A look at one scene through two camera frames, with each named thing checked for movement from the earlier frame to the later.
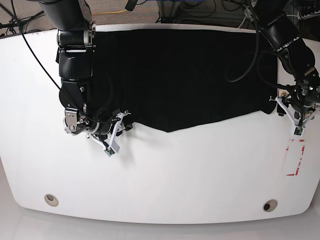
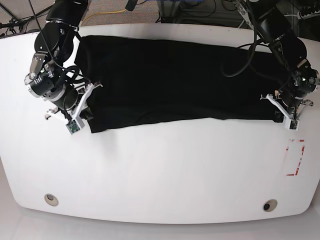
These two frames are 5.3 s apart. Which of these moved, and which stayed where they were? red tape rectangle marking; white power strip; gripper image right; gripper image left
Moved: gripper image right; gripper image left
Stayed: red tape rectangle marking; white power strip
